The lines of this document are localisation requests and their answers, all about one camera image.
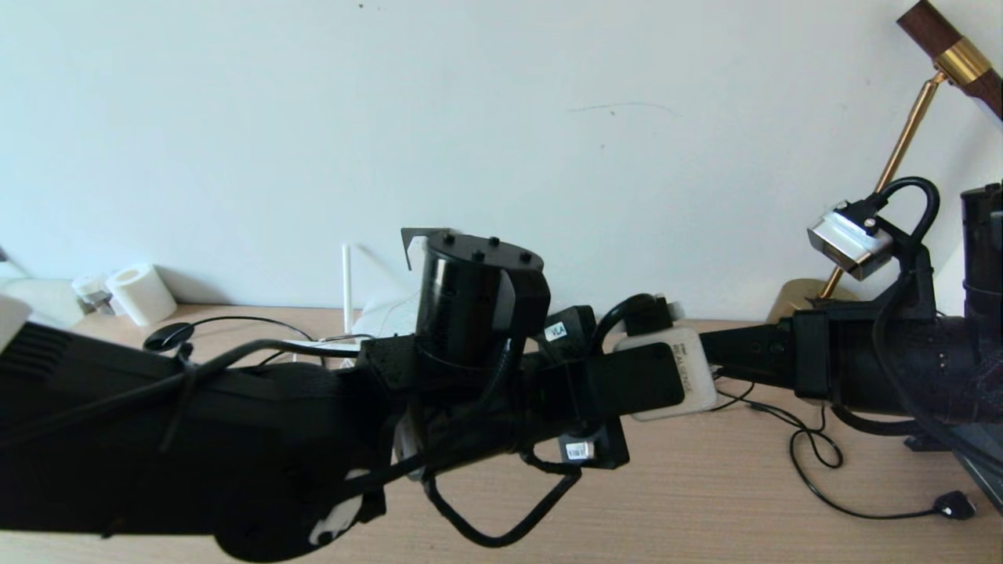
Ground black ethernet cable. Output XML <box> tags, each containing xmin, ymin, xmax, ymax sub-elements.
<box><xmin>188</xmin><ymin>313</ymin><xmax>316</xmax><ymax>347</ymax></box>

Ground white wifi router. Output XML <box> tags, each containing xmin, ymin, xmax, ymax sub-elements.
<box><xmin>342</xmin><ymin>235</ymin><xmax>428</xmax><ymax>349</ymax></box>

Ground dark framed display panel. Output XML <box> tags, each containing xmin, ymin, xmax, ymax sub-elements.
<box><xmin>905</xmin><ymin>427</ymin><xmax>1003</xmax><ymax>514</ymax></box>

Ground brass desk lamp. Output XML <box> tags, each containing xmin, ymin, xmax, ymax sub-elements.
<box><xmin>768</xmin><ymin>0</ymin><xmax>1003</xmax><ymax>324</ymax></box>

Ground white toilet paper roll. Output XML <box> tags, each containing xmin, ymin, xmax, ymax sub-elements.
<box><xmin>106</xmin><ymin>264</ymin><xmax>178</xmax><ymax>326</ymax></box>

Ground white padded furniture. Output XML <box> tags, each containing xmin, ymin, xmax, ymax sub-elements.
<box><xmin>0</xmin><ymin>276</ymin><xmax>85</xmax><ymax>316</ymax></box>

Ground black cable with clear tip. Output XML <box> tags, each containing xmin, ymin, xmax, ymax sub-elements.
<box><xmin>715</xmin><ymin>378</ymin><xmax>845</xmax><ymax>469</ymax></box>

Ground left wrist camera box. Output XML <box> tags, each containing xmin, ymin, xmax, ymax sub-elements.
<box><xmin>615</xmin><ymin>327</ymin><xmax>719</xmax><ymax>422</ymax></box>

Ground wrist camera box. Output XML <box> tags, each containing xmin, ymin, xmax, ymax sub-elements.
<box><xmin>615</xmin><ymin>327</ymin><xmax>719</xmax><ymax>422</ymax></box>
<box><xmin>807</xmin><ymin>200</ymin><xmax>896</xmax><ymax>281</ymax></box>

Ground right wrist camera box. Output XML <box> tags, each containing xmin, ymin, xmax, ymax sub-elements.
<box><xmin>807</xmin><ymin>200</ymin><xmax>896</xmax><ymax>281</ymax></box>

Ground black lamp cables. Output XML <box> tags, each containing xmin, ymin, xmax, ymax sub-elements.
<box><xmin>790</xmin><ymin>423</ymin><xmax>978</xmax><ymax>521</ymax></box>

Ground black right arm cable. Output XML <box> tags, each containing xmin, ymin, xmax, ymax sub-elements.
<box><xmin>835</xmin><ymin>177</ymin><xmax>1003</xmax><ymax>479</ymax></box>

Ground grey wall socket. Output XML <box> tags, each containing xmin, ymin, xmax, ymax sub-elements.
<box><xmin>401</xmin><ymin>227</ymin><xmax>452</xmax><ymax>272</ymax></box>

